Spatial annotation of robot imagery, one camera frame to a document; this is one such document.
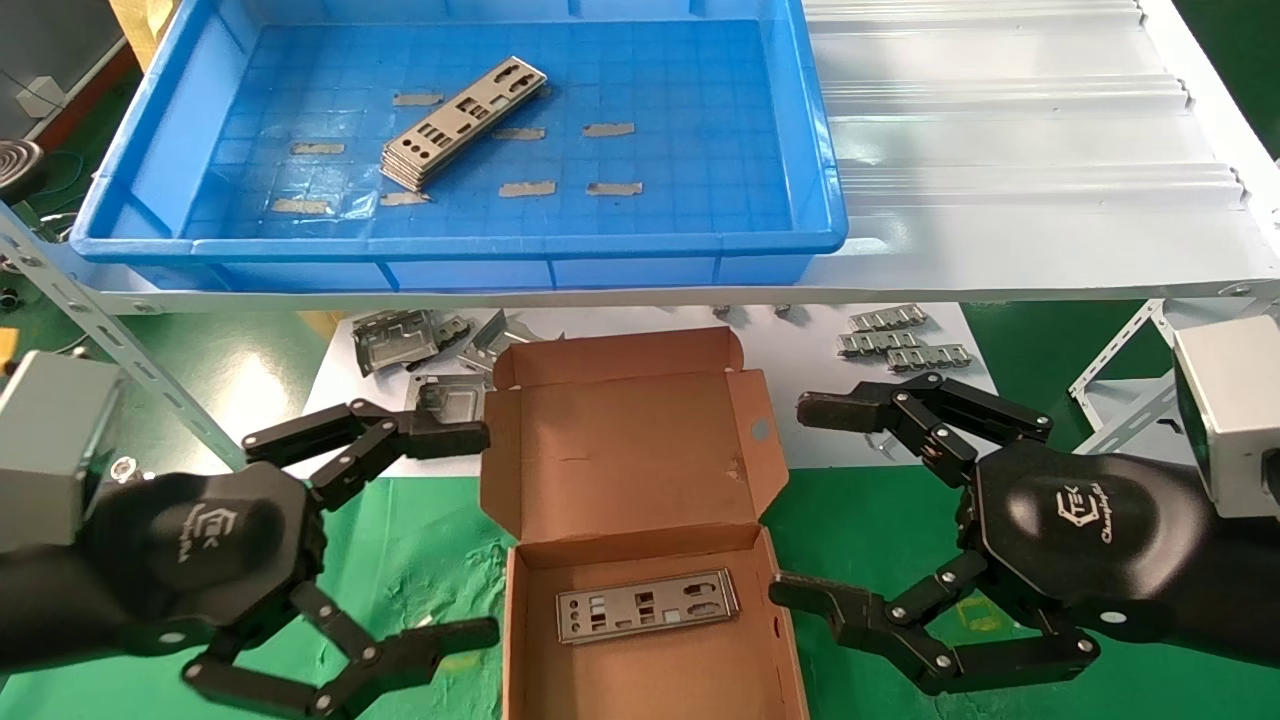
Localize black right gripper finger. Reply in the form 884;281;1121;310
796;372;1053;489
768;550;1101;696

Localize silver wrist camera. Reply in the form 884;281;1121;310
1171;314;1280;520
0;350;127;557

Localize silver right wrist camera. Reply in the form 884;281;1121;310
1171;314;1280;520

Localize brown cardboard box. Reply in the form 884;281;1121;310
478;325;812;720

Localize yellow cardboard piece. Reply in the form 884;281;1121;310
107;0;187;71

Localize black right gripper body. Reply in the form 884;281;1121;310
958;440;1217;643

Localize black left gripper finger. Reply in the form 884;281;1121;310
243;398;492;512
181;583;502;720

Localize metal shield plate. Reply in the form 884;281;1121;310
555;568;742;647

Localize bent metal bracket plate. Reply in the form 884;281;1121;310
351;309;442;378

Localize white wall socket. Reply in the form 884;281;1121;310
14;74;68;117

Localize stack of metal shield plates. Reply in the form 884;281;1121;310
378;57;550;192

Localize slotted metal angle bracket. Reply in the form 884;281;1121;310
1067;298;1183;457

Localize rectangular metal frame part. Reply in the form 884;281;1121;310
405;372;492;426

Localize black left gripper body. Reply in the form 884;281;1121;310
85;467;330;661

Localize toothed metal strip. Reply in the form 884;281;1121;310
849;304;930;334
837;330;924;359
886;344;977;374

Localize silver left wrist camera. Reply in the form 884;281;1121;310
0;350;127;557

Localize slotted metal angle bar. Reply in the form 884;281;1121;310
0;205;249;471

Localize blue plastic tray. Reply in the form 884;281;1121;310
68;0;850;293

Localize folded metal sheet part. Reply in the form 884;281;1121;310
457;309;563;374

